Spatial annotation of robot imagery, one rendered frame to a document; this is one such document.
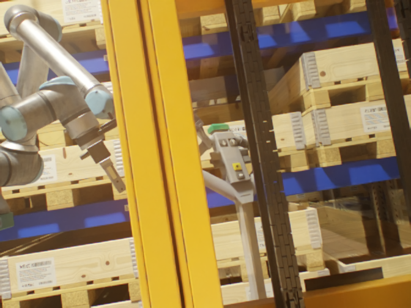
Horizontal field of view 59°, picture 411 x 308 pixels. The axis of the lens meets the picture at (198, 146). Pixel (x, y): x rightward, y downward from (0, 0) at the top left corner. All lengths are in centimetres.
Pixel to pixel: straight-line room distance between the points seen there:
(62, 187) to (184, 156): 167
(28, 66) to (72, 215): 94
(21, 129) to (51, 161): 118
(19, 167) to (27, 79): 36
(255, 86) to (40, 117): 63
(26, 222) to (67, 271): 38
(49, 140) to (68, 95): 118
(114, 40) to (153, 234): 30
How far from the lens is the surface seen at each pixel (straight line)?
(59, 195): 218
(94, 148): 102
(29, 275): 230
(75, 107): 105
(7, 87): 119
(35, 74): 166
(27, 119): 102
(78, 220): 223
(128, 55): 57
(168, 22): 59
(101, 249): 215
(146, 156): 54
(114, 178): 102
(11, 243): 365
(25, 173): 169
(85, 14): 234
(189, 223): 54
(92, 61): 230
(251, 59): 59
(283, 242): 58
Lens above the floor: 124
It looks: 5 degrees up
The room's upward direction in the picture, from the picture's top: 9 degrees counter-clockwise
